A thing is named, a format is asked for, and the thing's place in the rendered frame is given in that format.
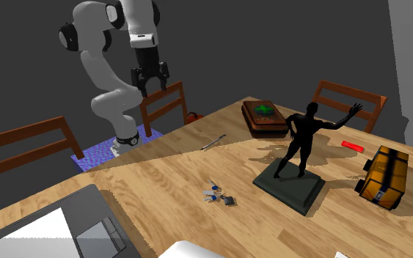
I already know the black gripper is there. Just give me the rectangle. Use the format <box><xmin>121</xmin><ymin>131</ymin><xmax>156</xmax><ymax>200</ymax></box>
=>
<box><xmin>131</xmin><ymin>45</ymin><xmax>170</xmax><ymax>98</ymax></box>

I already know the brown wooden chair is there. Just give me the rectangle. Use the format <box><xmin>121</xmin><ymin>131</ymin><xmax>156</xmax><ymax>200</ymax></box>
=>
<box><xmin>139</xmin><ymin>80</ymin><xmax>189</xmax><ymax>139</ymax></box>
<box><xmin>0</xmin><ymin>115</ymin><xmax>86</xmax><ymax>221</ymax></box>
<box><xmin>311</xmin><ymin>79</ymin><xmax>388</xmax><ymax>135</ymax></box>

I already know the orange round object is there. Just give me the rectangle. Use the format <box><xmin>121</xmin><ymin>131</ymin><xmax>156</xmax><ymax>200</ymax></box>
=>
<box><xmin>186</xmin><ymin>111</ymin><xmax>205</xmax><ymax>125</ymax></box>

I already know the silver pen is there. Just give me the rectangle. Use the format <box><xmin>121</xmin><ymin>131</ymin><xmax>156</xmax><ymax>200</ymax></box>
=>
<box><xmin>200</xmin><ymin>134</ymin><xmax>227</xmax><ymax>151</ymax></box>

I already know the purple patterned robot stand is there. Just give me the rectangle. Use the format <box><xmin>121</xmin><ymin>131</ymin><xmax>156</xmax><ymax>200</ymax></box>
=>
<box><xmin>70</xmin><ymin>123</ymin><xmax>165</xmax><ymax>174</ymax></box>

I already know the brown book with green emblem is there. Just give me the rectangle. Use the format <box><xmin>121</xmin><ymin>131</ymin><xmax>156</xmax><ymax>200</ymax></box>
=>
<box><xmin>241</xmin><ymin>100</ymin><xmax>290</xmax><ymax>139</ymax></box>

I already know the bunch of keys blue caps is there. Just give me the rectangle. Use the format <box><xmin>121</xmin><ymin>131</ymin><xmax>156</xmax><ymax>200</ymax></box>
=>
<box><xmin>202</xmin><ymin>180</ymin><xmax>236</xmax><ymax>207</ymax></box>

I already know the black human figure statue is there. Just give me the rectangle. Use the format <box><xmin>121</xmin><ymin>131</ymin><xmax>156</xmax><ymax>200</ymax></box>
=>
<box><xmin>252</xmin><ymin>102</ymin><xmax>364</xmax><ymax>217</ymax></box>

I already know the white rounded object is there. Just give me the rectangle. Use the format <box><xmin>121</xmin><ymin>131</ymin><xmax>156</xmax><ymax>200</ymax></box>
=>
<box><xmin>157</xmin><ymin>240</ymin><xmax>227</xmax><ymax>258</ymax></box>

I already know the grey laptop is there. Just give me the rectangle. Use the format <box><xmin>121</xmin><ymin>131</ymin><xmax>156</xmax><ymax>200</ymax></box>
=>
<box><xmin>0</xmin><ymin>183</ymin><xmax>142</xmax><ymax>258</ymax></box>

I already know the red flat rectangular block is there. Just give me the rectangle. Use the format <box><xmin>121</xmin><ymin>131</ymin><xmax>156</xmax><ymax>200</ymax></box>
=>
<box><xmin>340</xmin><ymin>140</ymin><xmax>365</xmax><ymax>154</ymax></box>

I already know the orange toy truck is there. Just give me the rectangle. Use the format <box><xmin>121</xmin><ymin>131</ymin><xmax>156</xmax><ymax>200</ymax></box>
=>
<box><xmin>354</xmin><ymin>144</ymin><xmax>410</xmax><ymax>211</ymax></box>

